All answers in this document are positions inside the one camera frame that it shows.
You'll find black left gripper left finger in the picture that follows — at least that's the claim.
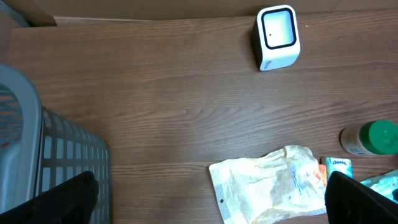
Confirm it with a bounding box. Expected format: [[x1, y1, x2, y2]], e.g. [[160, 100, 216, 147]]
[[1, 171, 99, 224]]

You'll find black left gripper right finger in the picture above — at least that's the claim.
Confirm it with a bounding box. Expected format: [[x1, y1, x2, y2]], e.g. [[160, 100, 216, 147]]
[[325, 171, 397, 224]]

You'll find teal tissue pack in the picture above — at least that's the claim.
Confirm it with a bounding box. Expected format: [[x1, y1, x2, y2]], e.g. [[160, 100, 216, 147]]
[[321, 157, 353, 179]]

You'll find orange tissue pack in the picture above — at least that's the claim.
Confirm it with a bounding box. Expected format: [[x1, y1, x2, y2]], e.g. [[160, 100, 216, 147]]
[[318, 164, 327, 186]]

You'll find teal wet wipes pack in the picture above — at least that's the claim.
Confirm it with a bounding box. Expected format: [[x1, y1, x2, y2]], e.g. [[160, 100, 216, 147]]
[[361, 170, 397, 203]]

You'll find beige plastic pouch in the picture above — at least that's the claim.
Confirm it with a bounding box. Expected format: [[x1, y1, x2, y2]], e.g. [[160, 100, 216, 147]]
[[209, 145, 326, 223]]

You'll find green capped bottle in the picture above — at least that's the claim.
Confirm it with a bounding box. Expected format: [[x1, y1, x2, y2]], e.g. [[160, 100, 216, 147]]
[[340, 120, 397, 156]]

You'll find white barcode scanner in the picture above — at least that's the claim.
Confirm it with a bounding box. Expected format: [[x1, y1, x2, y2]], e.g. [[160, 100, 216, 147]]
[[251, 4, 301, 71]]

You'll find grey plastic mesh basket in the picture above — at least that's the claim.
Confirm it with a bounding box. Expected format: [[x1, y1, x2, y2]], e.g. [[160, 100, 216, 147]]
[[1, 65, 111, 223]]

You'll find cardboard backdrop panel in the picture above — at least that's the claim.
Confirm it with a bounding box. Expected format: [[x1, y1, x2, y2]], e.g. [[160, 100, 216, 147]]
[[4, 0, 397, 26]]

